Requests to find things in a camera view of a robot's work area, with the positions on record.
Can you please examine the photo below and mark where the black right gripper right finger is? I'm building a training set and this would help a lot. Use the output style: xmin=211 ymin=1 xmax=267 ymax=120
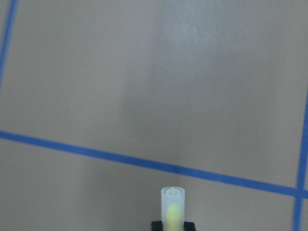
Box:
xmin=184 ymin=221 xmax=195 ymax=231

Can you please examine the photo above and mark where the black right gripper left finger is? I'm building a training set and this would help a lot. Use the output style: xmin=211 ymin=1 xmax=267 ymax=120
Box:
xmin=151 ymin=221 xmax=163 ymax=231

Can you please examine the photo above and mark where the yellow highlighter pen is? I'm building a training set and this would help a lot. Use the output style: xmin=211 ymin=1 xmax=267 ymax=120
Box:
xmin=161 ymin=186 xmax=185 ymax=231

